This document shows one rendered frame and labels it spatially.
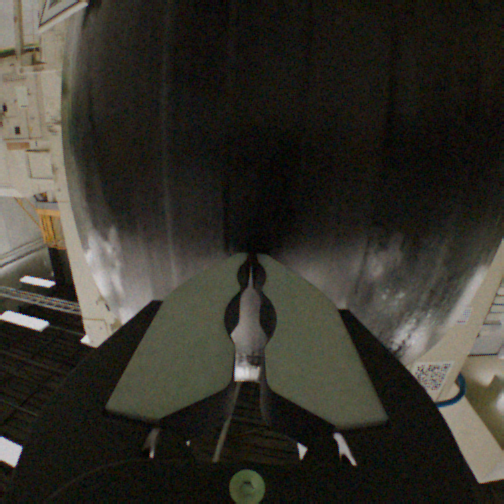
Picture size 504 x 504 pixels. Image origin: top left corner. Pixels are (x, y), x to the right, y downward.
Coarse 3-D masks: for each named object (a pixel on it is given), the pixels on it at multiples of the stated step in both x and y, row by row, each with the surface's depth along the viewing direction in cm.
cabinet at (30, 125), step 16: (32, 48) 308; (0, 64) 321; (0, 80) 330; (16, 80) 326; (32, 80) 323; (0, 96) 339; (16, 96) 335; (32, 96) 331; (0, 112) 348; (16, 112) 344; (32, 112) 340; (0, 128) 359; (16, 128) 353; (32, 128) 349
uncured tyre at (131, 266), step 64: (128, 0) 11; (192, 0) 10; (256, 0) 10; (320, 0) 10; (384, 0) 10; (448, 0) 10; (64, 64) 14; (128, 64) 11; (192, 64) 11; (256, 64) 11; (320, 64) 11; (384, 64) 11; (448, 64) 11; (64, 128) 15; (128, 128) 12; (192, 128) 12; (256, 128) 12; (320, 128) 12; (384, 128) 12; (448, 128) 11; (128, 192) 13; (192, 192) 12; (256, 192) 12; (320, 192) 12; (384, 192) 12; (448, 192) 12; (128, 256) 14; (192, 256) 14; (320, 256) 14; (384, 256) 14; (448, 256) 14; (256, 320) 16; (384, 320) 16; (448, 320) 17
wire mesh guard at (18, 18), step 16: (16, 0) 53; (32, 0) 54; (16, 16) 55; (32, 16) 56; (16, 32) 57; (48, 32) 58; (64, 32) 58; (16, 48) 58; (16, 64) 60; (48, 64) 60
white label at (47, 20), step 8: (48, 0) 12; (56, 0) 12; (64, 0) 12; (72, 0) 11; (80, 0) 11; (88, 0) 11; (48, 8) 12; (56, 8) 12; (64, 8) 11; (72, 8) 11; (80, 8) 11; (48, 16) 12; (56, 16) 12; (64, 16) 12; (40, 24) 12; (48, 24) 12; (40, 32) 12
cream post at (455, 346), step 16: (496, 256) 36; (496, 272) 37; (480, 288) 38; (496, 288) 38; (480, 304) 39; (480, 320) 40; (448, 336) 41; (464, 336) 42; (432, 352) 43; (448, 352) 43; (464, 352) 43; (448, 384) 46
